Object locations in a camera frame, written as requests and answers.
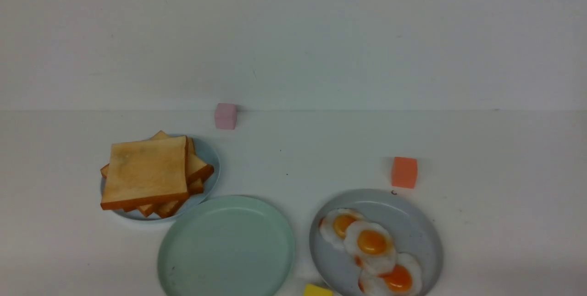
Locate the pink cube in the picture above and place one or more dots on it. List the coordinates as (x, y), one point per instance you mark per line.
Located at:
(225, 116)

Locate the toast slice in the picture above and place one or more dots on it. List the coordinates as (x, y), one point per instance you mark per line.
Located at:
(194, 188)
(146, 172)
(196, 168)
(169, 209)

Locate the light blue bread plate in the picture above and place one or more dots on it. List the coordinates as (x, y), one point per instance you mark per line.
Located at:
(205, 152)

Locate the fried egg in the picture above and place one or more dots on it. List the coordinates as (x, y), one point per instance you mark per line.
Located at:
(333, 225)
(371, 247)
(406, 279)

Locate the yellow cube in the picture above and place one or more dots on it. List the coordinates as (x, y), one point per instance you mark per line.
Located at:
(315, 290)

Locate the mint green plate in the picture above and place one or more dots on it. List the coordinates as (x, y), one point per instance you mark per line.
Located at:
(227, 246)

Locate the grey egg plate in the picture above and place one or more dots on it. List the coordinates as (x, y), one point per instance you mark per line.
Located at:
(412, 230)

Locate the orange cube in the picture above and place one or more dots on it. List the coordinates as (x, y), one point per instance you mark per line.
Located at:
(404, 172)

